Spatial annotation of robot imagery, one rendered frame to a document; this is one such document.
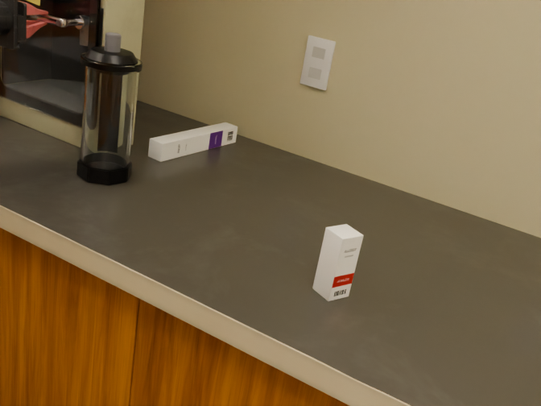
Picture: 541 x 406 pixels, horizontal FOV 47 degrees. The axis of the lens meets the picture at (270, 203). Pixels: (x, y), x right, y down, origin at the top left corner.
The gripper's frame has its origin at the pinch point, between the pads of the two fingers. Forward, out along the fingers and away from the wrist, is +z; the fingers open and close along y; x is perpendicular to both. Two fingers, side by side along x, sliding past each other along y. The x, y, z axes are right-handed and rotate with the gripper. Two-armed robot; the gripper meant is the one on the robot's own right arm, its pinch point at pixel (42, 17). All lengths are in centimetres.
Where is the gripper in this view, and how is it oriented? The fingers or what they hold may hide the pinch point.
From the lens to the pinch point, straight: 133.0
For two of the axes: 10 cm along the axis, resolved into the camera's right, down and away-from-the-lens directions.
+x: -8.5, -3.2, 4.2
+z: 5.0, -2.6, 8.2
